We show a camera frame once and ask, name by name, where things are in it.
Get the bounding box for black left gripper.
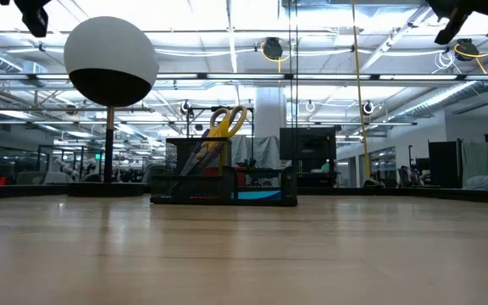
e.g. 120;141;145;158
13;0;53;38

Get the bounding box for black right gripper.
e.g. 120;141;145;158
424;0;488;46

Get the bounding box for purple pen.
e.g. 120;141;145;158
180;128;211;177

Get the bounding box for yellow handled scissors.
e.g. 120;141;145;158
195;104;248;170

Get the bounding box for black mesh desk organizer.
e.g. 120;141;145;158
149;136;299;208

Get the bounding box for blue sticky note pad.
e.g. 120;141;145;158
236;190;283;202

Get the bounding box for black tall cabinet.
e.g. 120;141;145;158
428;139;464;189

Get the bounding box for black monitor on stand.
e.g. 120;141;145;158
279;126;337;170

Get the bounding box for yellow hanging cable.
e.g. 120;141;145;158
351;0;373;181

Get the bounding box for black aluminium table frame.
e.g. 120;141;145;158
0;181;488;203

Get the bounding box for black background rig frame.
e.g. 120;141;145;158
186;105;256;139

